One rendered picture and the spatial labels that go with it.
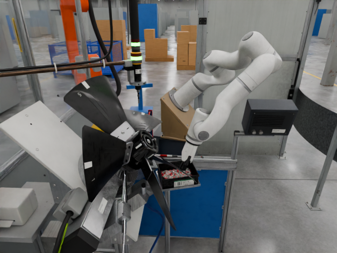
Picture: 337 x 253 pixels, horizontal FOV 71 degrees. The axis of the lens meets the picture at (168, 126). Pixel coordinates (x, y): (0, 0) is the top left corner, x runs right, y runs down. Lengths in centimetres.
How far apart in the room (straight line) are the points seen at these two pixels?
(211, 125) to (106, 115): 43
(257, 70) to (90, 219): 83
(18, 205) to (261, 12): 262
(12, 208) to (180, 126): 99
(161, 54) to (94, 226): 967
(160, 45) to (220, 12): 757
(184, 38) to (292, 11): 584
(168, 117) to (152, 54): 877
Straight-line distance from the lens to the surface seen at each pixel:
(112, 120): 99
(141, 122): 119
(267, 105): 144
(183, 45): 849
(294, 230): 251
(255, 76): 106
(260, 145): 331
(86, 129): 74
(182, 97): 160
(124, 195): 91
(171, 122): 157
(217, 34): 278
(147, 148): 94
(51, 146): 104
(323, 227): 265
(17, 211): 124
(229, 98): 105
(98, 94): 101
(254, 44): 119
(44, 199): 139
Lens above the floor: 169
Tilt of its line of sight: 25 degrees down
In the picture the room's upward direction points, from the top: straight up
